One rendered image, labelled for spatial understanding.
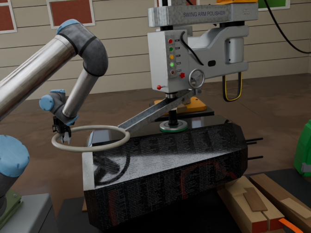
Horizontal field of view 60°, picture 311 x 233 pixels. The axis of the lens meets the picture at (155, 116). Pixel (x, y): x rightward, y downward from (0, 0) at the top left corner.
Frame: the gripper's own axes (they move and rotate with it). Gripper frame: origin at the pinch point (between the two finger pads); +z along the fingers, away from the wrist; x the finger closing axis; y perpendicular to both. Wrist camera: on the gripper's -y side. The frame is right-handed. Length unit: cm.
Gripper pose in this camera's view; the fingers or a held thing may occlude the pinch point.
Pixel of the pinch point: (66, 141)
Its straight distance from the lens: 197.4
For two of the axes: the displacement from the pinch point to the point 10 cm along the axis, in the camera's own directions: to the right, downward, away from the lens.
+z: 0.3, 9.6, 2.7
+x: 8.9, 1.0, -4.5
